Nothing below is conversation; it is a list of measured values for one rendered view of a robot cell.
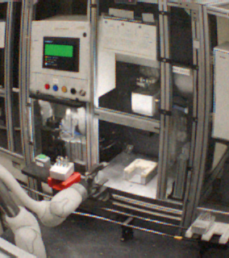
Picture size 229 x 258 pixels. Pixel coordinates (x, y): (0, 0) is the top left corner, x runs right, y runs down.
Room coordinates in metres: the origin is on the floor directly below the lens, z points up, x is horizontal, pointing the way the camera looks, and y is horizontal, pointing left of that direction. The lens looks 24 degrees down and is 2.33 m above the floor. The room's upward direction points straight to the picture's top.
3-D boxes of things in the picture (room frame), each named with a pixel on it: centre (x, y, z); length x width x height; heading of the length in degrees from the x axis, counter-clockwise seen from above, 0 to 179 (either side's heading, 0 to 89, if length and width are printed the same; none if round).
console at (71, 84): (2.63, 0.25, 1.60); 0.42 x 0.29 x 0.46; 60
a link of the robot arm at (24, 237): (1.79, 0.44, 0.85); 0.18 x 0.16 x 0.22; 12
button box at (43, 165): (2.48, 0.40, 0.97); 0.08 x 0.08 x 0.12; 60
